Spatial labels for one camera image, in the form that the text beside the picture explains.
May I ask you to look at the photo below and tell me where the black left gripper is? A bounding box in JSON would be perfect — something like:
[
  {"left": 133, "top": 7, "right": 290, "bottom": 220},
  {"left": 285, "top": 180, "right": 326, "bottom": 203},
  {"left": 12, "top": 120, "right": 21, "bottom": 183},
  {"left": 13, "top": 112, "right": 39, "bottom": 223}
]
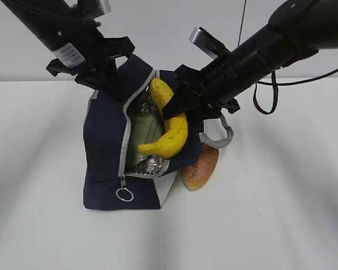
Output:
[{"left": 46, "top": 19, "right": 135, "bottom": 101}]

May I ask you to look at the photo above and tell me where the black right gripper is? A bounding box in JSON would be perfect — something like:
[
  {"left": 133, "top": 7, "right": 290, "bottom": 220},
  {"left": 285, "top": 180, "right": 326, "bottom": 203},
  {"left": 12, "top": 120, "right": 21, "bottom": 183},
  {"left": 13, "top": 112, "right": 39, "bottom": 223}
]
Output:
[{"left": 162, "top": 65, "right": 240, "bottom": 123}]

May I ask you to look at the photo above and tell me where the yellow banana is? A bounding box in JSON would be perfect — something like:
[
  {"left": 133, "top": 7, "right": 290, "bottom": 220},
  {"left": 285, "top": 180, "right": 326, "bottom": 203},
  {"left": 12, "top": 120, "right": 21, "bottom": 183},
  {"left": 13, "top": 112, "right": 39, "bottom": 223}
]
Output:
[{"left": 137, "top": 77, "right": 188, "bottom": 159}]

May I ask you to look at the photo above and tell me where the green lidded glass container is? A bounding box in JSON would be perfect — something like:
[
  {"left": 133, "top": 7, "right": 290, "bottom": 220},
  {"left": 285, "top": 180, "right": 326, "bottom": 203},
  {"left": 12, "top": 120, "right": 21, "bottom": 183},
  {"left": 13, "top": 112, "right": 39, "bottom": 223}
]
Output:
[{"left": 127, "top": 93, "right": 164, "bottom": 167}]

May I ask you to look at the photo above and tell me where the brown bread roll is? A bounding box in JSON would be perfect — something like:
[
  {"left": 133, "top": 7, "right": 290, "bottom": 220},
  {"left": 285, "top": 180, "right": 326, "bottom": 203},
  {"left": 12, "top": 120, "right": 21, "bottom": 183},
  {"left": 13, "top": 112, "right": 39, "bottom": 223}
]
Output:
[{"left": 181, "top": 143, "right": 220, "bottom": 191}]

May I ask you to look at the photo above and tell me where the navy blue lunch bag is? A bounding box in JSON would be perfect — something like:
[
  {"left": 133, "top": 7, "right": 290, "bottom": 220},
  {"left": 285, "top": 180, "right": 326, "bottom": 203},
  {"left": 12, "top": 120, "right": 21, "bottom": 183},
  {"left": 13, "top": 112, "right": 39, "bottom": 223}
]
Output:
[{"left": 83, "top": 55, "right": 234, "bottom": 211}]

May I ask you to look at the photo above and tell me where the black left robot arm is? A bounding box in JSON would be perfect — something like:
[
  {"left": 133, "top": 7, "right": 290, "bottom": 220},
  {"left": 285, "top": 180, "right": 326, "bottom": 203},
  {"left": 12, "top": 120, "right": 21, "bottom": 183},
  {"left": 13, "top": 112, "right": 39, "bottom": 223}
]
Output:
[{"left": 3, "top": 1, "right": 135, "bottom": 101}]

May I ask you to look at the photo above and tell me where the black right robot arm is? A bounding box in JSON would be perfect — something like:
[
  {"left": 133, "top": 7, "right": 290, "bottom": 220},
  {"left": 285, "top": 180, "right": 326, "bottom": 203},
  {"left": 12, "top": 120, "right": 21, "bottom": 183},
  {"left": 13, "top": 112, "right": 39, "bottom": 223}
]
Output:
[{"left": 163, "top": 1, "right": 338, "bottom": 120}]

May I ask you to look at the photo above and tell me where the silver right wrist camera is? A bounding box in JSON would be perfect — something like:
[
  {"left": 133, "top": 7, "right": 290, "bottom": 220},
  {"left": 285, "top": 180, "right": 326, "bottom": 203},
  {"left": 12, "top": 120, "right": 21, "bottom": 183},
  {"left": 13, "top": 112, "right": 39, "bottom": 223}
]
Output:
[{"left": 189, "top": 27, "right": 230, "bottom": 60}]

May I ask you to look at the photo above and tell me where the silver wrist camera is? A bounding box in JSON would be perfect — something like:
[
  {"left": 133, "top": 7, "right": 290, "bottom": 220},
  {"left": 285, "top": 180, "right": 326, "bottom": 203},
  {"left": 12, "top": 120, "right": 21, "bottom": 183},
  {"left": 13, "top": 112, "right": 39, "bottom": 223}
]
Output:
[
  {"left": 70, "top": 0, "right": 113, "bottom": 20},
  {"left": 189, "top": 27, "right": 230, "bottom": 60}
]

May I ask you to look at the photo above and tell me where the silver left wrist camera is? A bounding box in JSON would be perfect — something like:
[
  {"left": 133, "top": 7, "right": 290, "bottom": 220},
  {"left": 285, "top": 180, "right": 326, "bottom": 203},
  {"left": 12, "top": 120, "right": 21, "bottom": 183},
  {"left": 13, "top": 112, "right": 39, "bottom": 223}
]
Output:
[{"left": 70, "top": 0, "right": 113, "bottom": 20}]

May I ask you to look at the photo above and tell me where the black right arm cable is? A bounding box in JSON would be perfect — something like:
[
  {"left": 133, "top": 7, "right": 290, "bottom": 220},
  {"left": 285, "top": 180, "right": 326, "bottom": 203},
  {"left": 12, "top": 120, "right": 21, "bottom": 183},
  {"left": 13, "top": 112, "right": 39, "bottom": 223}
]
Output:
[{"left": 252, "top": 61, "right": 338, "bottom": 115}]

